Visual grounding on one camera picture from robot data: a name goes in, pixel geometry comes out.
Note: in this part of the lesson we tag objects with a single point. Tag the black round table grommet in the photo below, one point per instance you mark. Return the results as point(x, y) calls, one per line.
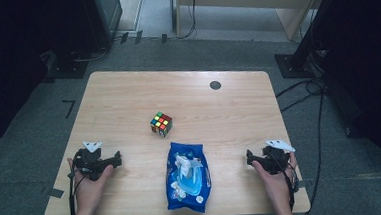
point(215, 85)

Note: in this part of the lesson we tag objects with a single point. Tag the black curtain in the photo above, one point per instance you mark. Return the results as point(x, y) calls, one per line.
point(377, 76)
point(9, 65)

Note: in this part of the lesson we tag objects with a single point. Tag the blue wet wipes packet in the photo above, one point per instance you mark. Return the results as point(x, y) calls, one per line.
point(188, 206)

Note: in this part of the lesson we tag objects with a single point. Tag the person's left hand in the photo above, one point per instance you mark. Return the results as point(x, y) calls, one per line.
point(90, 192)

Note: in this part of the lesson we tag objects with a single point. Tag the black metal stand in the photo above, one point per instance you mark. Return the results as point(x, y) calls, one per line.
point(296, 64)

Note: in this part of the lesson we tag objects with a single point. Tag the person's right hand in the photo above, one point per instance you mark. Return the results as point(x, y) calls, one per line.
point(278, 184)

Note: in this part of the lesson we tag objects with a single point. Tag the white wet wipe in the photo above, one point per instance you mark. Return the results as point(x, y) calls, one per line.
point(183, 163)

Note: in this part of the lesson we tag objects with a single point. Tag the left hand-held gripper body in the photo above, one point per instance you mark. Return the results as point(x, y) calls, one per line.
point(90, 160)

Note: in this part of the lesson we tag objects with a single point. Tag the multicoloured puzzle cube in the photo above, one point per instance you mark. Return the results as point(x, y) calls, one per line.
point(161, 122)

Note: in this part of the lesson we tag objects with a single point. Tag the black floor tape strip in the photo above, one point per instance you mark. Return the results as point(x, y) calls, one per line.
point(138, 37)
point(164, 38)
point(124, 37)

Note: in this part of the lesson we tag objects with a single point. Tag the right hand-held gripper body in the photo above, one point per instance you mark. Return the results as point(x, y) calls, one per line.
point(273, 161)

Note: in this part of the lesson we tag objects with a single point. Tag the black stand base plate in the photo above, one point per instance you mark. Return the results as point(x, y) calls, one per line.
point(66, 70)

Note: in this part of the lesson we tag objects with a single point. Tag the dark cabinet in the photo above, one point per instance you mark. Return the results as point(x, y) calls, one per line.
point(112, 8)

